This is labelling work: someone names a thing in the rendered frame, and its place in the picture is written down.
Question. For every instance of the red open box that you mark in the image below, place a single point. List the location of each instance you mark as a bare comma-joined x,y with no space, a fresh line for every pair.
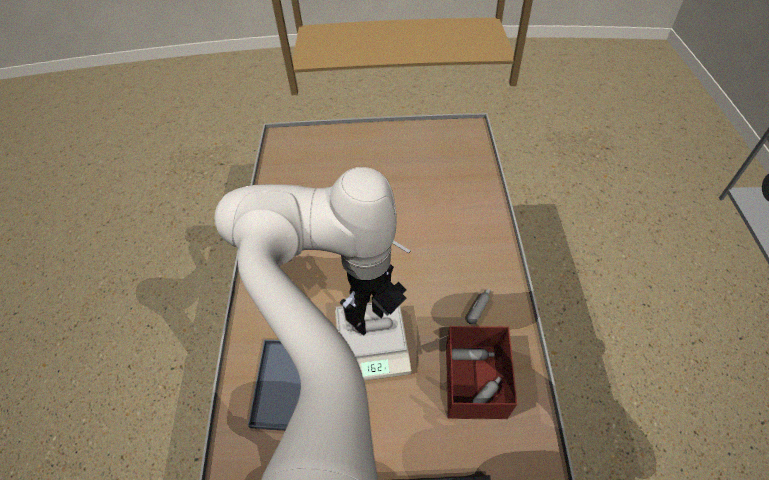
469,377

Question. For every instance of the dark table edge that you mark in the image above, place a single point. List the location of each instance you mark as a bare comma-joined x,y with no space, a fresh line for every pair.
383,119

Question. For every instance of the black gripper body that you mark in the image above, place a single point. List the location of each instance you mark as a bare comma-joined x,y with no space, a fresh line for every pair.
362,286

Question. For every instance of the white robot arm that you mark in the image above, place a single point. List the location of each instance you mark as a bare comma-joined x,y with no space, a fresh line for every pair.
329,434

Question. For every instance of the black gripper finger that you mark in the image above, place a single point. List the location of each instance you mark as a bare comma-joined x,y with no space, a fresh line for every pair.
357,308
375,309

